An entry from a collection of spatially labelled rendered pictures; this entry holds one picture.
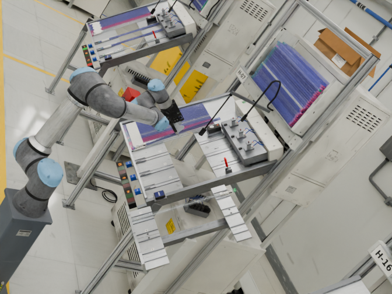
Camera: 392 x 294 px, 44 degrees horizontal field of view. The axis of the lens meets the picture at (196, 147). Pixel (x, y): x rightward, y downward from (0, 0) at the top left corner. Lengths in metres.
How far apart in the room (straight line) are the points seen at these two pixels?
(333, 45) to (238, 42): 1.02
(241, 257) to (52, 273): 1.10
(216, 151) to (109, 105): 0.84
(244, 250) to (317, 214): 1.32
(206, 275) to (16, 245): 1.21
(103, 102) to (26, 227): 0.66
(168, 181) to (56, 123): 0.69
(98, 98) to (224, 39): 1.93
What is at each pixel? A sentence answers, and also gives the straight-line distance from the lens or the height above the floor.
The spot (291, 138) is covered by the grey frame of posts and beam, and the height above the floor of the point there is 1.35.
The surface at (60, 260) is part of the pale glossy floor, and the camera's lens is 2.95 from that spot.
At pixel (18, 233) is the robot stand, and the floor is 0.46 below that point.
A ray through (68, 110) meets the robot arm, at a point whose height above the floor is 1.00.
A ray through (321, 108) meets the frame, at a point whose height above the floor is 1.56.
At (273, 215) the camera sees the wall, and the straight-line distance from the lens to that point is 4.48.
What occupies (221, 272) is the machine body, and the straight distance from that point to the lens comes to 3.07.
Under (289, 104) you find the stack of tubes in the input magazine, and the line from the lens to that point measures 2.53.
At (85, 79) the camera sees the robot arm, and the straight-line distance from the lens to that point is 2.05.
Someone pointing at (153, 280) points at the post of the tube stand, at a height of 0.52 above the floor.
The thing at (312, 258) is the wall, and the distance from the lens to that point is 4.12.
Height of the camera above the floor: 1.94
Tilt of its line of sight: 22 degrees down
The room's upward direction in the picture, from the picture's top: 38 degrees clockwise
